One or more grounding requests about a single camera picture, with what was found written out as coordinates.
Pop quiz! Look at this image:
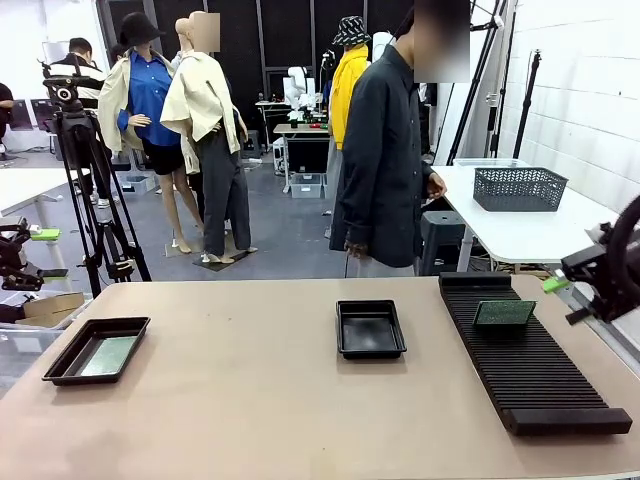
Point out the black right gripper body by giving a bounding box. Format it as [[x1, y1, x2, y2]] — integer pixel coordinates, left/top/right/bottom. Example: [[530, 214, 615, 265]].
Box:
[[592, 222, 640, 324]]

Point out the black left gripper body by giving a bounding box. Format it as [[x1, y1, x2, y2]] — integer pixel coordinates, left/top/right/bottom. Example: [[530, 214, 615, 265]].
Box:
[[0, 227, 26, 279]]

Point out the black plastic ESD tray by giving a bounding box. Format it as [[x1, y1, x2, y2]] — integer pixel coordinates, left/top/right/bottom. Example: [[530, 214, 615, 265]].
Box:
[[335, 299, 408, 360], [41, 316, 152, 387]]

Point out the green circuit board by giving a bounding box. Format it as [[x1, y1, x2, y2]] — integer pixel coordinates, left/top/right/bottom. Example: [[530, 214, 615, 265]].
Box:
[[473, 299, 537, 329], [79, 335, 140, 377]]

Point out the dark-sleeved right forearm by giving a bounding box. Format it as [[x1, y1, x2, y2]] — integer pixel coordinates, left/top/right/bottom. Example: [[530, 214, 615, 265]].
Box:
[[343, 189, 386, 246]]

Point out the brown cardboard box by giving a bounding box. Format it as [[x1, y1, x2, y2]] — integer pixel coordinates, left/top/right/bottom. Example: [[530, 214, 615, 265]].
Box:
[[22, 292, 86, 330]]

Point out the white work table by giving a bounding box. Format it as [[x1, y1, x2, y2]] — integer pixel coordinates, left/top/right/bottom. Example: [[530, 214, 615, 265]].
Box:
[[0, 167, 92, 294]]

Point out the large clear plastic bin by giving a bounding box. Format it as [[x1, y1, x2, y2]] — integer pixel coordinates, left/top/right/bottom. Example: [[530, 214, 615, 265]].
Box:
[[0, 288, 96, 396]]

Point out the white side table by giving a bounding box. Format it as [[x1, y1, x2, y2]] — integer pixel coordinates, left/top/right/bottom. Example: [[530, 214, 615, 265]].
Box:
[[432, 164, 624, 301]]

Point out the black slotted board rack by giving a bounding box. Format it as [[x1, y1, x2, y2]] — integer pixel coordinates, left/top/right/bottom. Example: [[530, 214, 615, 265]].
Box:
[[438, 272, 633, 436]]

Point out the grey woven plastic basket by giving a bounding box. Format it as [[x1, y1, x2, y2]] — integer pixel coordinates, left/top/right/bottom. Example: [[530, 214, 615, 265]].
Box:
[[473, 166, 569, 212]]

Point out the clear floor storage bin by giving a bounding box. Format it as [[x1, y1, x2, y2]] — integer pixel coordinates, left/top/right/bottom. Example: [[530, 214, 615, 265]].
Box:
[[121, 173, 151, 195], [289, 172, 325, 200]]

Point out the person in black top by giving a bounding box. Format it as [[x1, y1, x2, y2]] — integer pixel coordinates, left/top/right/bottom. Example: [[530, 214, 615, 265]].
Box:
[[0, 82, 15, 161]]

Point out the clear plastic box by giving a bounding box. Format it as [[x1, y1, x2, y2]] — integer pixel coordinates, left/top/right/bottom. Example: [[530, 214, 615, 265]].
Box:
[[452, 157, 531, 171]]

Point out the black plastic stool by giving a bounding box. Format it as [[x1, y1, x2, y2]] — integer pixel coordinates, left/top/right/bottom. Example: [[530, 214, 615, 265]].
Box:
[[419, 210, 471, 277]]

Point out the person in striped shirt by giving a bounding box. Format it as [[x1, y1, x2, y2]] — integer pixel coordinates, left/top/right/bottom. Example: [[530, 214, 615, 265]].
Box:
[[52, 37, 124, 209]]

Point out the mannequin in blue shirt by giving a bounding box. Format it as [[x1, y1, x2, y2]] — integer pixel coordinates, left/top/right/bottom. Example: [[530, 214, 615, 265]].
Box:
[[97, 12, 207, 254]]

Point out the black thin light stand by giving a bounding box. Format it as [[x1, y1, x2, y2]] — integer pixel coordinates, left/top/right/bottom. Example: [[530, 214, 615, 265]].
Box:
[[512, 48, 545, 161]]

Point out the black clamp light stand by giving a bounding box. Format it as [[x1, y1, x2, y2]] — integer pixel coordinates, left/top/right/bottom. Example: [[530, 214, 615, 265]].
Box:
[[487, 9, 517, 159]]

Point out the black boom light stand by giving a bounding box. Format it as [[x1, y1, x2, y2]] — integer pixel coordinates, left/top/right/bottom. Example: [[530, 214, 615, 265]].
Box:
[[446, 0, 511, 166]]

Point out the mannequin in beige jacket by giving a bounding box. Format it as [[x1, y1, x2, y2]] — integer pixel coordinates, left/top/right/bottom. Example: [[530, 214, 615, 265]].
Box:
[[159, 9, 260, 265]]

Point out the black brimmed hat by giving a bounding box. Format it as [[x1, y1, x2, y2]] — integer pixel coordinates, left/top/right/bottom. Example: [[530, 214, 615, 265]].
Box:
[[118, 12, 167, 49]]

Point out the black step stool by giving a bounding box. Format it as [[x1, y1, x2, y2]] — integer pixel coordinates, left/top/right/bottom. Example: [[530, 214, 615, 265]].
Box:
[[241, 129, 261, 160]]

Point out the person in dark shirt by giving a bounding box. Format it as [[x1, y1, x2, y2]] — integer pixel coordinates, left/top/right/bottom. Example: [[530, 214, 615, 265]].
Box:
[[328, 0, 471, 279]]

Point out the background desk with items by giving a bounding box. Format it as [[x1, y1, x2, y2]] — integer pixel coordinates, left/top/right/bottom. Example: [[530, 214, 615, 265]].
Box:
[[273, 122, 334, 194]]

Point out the mannequin in yellow hoodie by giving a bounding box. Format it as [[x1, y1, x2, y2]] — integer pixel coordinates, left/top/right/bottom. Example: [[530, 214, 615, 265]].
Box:
[[324, 15, 374, 240]]

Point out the white rounded device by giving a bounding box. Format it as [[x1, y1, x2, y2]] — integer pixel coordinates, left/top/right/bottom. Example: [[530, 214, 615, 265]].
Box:
[[372, 31, 396, 64]]

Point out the patterned bucket hat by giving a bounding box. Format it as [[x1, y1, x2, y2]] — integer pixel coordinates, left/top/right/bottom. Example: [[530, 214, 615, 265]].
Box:
[[332, 15, 373, 47]]

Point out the black camera tripod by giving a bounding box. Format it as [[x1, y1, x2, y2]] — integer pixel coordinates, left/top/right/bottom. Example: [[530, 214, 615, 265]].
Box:
[[37, 57, 153, 300]]

